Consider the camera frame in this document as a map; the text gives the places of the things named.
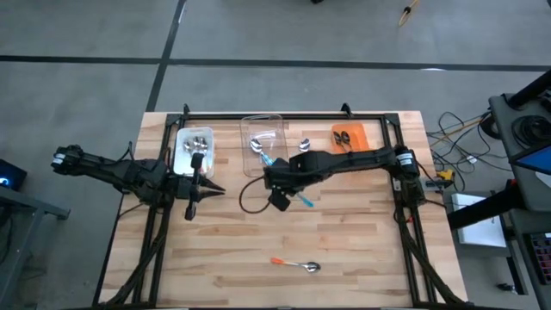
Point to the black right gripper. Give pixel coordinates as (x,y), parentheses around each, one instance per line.
(284,174)

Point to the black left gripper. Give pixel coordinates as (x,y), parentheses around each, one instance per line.
(189,189)

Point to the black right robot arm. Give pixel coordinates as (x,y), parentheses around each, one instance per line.
(353,159)

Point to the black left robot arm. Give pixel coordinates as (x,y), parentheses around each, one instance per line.
(112,170)

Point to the white plastic bin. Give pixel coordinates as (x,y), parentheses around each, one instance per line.
(181,163)

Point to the clear plastic bin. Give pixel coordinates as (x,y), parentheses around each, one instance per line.
(275,125)

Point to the orange plastic bin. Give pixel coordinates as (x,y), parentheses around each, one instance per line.
(359,133)

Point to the yellow black plug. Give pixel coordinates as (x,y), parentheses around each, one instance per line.
(445,174)

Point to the grey metal stand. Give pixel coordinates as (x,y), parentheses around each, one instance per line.
(39,206)

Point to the white power adapter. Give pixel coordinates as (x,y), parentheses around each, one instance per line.
(472,159)

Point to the black device blue light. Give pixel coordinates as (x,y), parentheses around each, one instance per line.
(13,172)

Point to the black support bar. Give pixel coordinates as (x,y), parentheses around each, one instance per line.
(482,208)

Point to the white flat box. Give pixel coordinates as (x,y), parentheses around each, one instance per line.
(482,234)

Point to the grey metal cart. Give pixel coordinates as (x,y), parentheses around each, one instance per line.
(498,113)

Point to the grey side table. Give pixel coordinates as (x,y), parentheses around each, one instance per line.
(516,262)

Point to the small black floor object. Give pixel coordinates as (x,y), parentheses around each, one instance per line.
(507,287)

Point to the blue screen tablet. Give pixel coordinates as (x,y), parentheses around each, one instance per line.
(538,161)

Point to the black stand pole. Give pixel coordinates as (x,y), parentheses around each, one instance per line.
(529,89)

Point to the black keypad coloured keys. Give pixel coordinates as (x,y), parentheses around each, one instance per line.
(543,256)

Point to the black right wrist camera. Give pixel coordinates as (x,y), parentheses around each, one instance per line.
(280,200)

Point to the black metal table frame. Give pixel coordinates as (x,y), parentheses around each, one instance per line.
(224,116)

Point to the silver metal bracket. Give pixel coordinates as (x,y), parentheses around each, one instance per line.
(396,185)

